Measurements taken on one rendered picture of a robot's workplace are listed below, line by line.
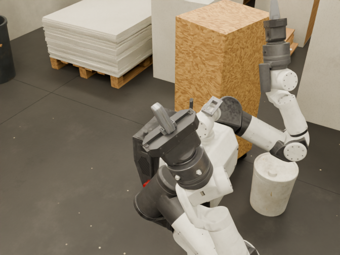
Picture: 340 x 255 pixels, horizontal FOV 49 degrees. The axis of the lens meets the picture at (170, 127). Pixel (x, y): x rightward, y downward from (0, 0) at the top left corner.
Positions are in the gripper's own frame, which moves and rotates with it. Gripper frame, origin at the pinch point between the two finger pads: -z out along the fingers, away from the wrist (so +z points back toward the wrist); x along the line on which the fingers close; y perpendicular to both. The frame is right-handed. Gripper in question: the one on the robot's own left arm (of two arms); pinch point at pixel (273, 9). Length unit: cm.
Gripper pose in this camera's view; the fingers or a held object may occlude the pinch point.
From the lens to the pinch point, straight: 130.6
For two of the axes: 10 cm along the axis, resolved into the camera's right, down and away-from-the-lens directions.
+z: 1.2, 9.6, 2.4
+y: -9.9, 1.1, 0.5
